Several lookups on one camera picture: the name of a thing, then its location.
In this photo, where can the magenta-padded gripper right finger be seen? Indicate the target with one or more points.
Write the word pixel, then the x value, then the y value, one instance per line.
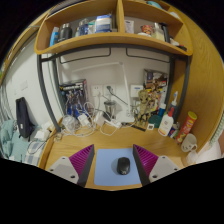
pixel 163 166

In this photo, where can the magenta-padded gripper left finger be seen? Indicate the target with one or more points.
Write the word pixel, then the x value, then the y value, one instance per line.
pixel 63 166

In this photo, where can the black computer mouse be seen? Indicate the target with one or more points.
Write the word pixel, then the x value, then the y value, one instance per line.
pixel 123 166

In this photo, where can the light blue mouse pad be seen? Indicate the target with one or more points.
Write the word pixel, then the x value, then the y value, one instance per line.
pixel 106 166

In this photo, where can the clear plastic container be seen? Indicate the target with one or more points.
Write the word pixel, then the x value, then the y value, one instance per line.
pixel 192 157

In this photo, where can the white printed mug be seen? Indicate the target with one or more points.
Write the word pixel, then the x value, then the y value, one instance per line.
pixel 187 142

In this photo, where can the small blue box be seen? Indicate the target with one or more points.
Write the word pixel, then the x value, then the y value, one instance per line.
pixel 173 132

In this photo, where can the white lotion bottle red cap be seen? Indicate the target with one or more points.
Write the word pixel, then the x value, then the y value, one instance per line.
pixel 165 125

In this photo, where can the small white digital clock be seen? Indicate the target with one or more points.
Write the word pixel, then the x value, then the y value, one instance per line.
pixel 150 126

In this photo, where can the clear plastic jar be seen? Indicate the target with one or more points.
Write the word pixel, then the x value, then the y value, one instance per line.
pixel 70 124

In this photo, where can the red chips can yellow lid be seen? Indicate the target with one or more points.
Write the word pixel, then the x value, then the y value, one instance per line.
pixel 186 128

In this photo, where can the black ruler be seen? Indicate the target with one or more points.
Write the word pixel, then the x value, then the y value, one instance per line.
pixel 139 127

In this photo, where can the small white power adapter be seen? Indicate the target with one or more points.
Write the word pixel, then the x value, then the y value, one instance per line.
pixel 84 120

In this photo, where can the teal cloth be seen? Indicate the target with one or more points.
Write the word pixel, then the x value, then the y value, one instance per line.
pixel 13 143

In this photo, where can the small blue bottle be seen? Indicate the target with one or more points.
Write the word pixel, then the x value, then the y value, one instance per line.
pixel 162 110

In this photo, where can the large white power adapter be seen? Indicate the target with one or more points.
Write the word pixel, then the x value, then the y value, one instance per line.
pixel 99 119

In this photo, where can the tan tree-creature figurine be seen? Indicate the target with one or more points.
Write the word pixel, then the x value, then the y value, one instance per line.
pixel 143 106

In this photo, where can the black bag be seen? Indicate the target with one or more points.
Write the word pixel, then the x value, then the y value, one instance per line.
pixel 24 116

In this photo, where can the white power strip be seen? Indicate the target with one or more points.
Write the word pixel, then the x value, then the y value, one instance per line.
pixel 114 124

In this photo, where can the clear blue pump bottle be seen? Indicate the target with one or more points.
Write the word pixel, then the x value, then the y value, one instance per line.
pixel 173 101

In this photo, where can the dark blue model kit box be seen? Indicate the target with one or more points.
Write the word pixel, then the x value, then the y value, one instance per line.
pixel 74 98

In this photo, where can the metal cup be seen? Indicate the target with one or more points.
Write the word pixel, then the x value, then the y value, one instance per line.
pixel 110 108

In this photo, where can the colourful printed box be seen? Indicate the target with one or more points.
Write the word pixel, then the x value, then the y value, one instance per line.
pixel 155 80

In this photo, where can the wooden shelf unit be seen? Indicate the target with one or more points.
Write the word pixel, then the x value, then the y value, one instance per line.
pixel 110 38

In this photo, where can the white wall-mounted device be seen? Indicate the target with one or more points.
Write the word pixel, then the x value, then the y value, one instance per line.
pixel 136 90

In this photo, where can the white wall socket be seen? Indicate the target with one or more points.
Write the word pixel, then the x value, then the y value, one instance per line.
pixel 96 90
pixel 112 87

